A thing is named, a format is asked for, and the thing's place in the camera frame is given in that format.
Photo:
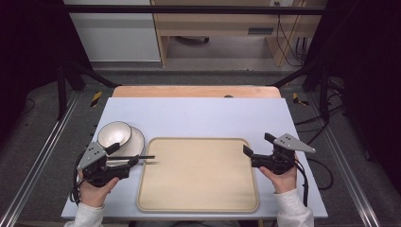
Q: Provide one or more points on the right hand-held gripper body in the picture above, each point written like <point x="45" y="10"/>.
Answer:
<point x="280" y="160"/>

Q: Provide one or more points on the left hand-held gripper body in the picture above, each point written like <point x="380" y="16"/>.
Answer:
<point x="93" y="157"/>

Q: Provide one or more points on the black chopstick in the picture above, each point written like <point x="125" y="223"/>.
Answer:
<point x="145" y="157"/>

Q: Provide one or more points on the beige rectangular tray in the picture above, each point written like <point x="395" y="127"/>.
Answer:
<point x="198" y="176"/>

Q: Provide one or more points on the person's right hand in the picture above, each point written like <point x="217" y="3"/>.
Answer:
<point x="283" y="183"/>

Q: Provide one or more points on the person's left hand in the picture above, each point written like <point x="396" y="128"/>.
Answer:
<point x="93" y="194"/>

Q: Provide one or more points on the white bowl dark rim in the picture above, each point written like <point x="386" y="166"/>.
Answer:
<point x="114" y="134"/>

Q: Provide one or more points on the white round plate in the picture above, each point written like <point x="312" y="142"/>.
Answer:
<point x="136" y="143"/>

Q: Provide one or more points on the yellow black floor tape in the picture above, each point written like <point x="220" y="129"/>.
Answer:
<point x="96" y="98"/>
<point x="298" y="99"/>

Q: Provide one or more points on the white table board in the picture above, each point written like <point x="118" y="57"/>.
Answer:
<point x="195" y="116"/>

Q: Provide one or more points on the black metal stand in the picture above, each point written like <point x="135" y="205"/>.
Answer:
<point x="67" y="82"/>
<point x="318" y="82"/>

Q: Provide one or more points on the wooden table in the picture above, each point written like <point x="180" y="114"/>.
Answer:
<point x="189" y="91"/>

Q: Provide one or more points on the white cabinet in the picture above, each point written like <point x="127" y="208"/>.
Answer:
<point x="116" y="38"/>

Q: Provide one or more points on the dark curtain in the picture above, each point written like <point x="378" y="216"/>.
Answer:
<point x="28" y="47"/>
<point x="372" y="78"/>

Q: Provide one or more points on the light wooden desk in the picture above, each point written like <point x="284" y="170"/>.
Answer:
<point x="220" y="23"/>

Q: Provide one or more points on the aluminium floor rail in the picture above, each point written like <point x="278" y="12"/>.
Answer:
<point x="346" y="164"/>
<point x="38" y="164"/>

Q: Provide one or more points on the black horizontal frame bar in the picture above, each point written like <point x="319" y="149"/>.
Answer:
<point x="189" y="9"/>

